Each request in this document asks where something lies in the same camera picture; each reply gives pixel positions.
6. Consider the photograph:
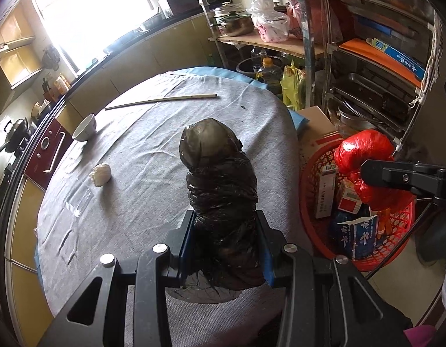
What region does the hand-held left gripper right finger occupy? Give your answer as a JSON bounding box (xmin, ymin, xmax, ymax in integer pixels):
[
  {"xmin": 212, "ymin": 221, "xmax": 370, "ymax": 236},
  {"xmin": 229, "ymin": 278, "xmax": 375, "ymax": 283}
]
[{"xmin": 257, "ymin": 210, "xmax": 413, "ymax": 347}]

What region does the grey tablecloth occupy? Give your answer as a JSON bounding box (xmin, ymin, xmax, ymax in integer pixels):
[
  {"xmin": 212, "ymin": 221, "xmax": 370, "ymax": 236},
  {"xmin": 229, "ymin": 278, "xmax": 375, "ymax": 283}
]
[{"xmin": 35, "ymin": 72, "xmax": 314, "ymax": 319}]

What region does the stack of metal trays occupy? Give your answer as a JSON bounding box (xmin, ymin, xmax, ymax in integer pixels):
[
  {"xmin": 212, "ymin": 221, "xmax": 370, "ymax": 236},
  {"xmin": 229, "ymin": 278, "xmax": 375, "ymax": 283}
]
[{"xmin": 327, "ymin": 73, "xmax": 416, "ymax": 132}]

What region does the cooking oil bottle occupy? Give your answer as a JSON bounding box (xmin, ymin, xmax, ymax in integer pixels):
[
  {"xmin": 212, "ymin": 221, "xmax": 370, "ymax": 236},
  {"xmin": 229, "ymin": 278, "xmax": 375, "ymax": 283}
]
[{"xmin": 257, "ymin": 57, "xmax": 284, "ymax": 93}]

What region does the cardboard box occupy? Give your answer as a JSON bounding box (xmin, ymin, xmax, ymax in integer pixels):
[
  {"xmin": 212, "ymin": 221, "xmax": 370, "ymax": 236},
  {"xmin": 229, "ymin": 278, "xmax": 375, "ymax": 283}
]
[{"xmin": 298, "ymin": 106, "xmax": 344, "ymax": 149}]

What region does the clear plastic blister pack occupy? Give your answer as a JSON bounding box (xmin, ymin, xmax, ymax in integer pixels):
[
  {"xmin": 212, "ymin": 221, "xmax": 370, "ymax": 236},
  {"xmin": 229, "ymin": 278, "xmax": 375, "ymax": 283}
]
[{"xmin": 63, "ymin": 187, "xmax": 92, "ymax": 219}]

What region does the red plastic bag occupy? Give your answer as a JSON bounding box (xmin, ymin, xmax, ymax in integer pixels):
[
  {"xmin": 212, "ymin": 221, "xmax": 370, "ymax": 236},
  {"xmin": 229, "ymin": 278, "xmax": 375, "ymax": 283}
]
[{"xmin": 333, "ymin": 129, "xmax": 416, "ymax": 212}]

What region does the white pink plastic bag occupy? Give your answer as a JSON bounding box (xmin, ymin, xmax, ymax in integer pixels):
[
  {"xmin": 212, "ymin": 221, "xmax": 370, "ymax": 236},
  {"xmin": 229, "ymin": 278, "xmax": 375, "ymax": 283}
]
[{"xmin": 249, "ymin": 0, "xmax": 291, "ymax": 43}]

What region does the yellow plastic bag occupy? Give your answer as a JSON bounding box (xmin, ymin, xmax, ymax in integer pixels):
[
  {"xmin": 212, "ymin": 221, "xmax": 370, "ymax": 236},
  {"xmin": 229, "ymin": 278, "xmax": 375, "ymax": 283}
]
[{"xmin": 280, "ymin": 62, "xmax": 306, "ymax": 111}]

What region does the dark red cabinet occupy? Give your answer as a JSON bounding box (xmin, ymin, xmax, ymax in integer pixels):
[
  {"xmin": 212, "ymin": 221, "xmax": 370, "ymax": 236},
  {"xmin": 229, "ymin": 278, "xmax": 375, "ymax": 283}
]
[{"xmin": 22, "ymin": 115, "xmax": 71, "ymax": 193}]

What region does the orange condiment bottle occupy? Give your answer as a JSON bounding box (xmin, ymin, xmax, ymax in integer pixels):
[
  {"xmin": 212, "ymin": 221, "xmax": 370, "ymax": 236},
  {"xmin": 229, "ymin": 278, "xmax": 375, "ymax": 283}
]
[{"xmin": 52, "ymin": 74, "xmax": 71, "ymax": 97}]

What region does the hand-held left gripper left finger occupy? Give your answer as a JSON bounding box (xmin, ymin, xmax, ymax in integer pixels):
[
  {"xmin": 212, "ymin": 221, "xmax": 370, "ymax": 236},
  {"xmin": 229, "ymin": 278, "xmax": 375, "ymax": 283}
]
[{"xmin": 38, "ymin": 210, "xmax": 195, "ymax": 347}]

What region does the black wok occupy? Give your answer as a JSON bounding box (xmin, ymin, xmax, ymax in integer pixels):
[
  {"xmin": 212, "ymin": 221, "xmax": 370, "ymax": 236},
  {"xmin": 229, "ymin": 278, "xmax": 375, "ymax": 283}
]
[{"xmin": 0, "ymin": 117, "xmax": 31, "ymax": 153}]

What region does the blue flat box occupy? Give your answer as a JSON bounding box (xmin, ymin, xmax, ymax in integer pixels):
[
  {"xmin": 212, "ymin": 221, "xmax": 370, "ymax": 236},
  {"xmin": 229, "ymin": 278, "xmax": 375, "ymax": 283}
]
[{"xmin": 365, "ymin": 37, "xmax": 427, "ymax": 81}]

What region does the red plastic basket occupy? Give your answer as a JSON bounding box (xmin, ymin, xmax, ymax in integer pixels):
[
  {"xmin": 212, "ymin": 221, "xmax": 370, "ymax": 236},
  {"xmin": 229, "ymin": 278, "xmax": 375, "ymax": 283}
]
[{"xmin": 298, "ymin": 136, "xmax": 418, "ymax": 272}]

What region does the red white yellow medicine box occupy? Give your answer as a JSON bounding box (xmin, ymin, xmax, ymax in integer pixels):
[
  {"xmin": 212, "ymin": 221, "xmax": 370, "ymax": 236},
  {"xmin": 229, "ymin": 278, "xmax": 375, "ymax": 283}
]
[{"xmin": 336, "ymin": 180, "xmax": 365, "ymax": 215}]

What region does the window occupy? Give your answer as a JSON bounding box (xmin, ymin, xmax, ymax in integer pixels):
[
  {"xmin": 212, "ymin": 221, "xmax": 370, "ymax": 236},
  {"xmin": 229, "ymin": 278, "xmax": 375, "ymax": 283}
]
[{"xmin": 29, "ymin": 0, "xmax": 156, "ymax": 77}]

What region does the crumpled white paper ball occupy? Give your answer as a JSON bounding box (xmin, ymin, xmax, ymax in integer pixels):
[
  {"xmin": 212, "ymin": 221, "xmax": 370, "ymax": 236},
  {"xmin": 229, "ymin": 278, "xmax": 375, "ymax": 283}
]
[{"xmin": 88, "ymin": 162, "xmax": 112, "ymax": 188}]

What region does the orange foil wrapper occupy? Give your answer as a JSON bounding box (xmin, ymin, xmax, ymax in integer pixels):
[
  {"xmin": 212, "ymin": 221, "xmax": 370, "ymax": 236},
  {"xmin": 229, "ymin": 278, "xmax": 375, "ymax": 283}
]
[{"xmin": 376, "ymin": 207, "xmax": 394, "ymax": 240}]

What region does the black cable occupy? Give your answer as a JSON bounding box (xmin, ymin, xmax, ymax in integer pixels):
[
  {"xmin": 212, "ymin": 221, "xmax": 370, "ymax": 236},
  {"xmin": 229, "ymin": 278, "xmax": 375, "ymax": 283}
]
[{"xmin": 365, "ymin": 198, "xmax": 438, "ymax": 280}]

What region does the black plastic bag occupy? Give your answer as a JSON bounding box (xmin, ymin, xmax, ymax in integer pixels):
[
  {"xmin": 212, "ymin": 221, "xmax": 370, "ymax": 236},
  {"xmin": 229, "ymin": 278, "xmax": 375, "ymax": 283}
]
[{"xmin": 169, "ymin": 118, "xmax": 269, "ymax": 304}]

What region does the dark kettle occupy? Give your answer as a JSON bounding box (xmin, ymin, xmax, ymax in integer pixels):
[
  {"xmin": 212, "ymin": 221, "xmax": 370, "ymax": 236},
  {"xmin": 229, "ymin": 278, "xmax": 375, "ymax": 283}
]
[{"xmin": 42, "ymin": 45, "xmax": 61, "ymax": 72}]

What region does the white bowl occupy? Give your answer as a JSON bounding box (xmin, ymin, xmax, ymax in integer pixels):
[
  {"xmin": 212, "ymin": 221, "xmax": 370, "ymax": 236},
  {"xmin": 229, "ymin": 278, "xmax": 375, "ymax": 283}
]
[{"xmin": 71, "ymin": 113, "xmax": 98, "ymax": 143}]

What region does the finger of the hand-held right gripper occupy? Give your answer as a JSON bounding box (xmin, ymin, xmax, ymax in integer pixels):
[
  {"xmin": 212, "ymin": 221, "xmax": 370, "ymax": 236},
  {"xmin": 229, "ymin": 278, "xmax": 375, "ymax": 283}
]
[{"xmin": 360, "ymin": 159, "xmax": 441, "ymax": 190}]

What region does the metal storage rack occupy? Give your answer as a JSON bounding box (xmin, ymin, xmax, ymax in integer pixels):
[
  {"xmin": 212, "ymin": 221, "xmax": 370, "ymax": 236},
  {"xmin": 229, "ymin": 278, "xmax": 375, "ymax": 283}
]
[{"xmin": 197, "ymin": 0, "xmax": 444, "ymax": 157}]

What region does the steel pot with glass lid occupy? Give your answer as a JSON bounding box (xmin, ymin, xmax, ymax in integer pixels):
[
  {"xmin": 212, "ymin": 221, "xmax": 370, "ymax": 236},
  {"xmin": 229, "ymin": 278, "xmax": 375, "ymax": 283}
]
[{"xmin": 212, "ymin": 1, "xmax": 255, "ymax": 37}]

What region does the dark microwave oven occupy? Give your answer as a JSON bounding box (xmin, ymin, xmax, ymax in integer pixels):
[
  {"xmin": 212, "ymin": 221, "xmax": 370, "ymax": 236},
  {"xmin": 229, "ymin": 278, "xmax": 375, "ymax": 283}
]
[{"xmin": 159, "ymin": 0, "xmax": 213, "ymax": 19}]

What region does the torn blue white packet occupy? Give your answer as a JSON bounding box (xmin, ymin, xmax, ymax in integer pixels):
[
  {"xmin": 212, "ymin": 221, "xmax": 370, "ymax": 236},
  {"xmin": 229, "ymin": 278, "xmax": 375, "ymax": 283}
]
[{"xmin": 329, "ymin": 214, "xmax": 382, "ymax": 261}]

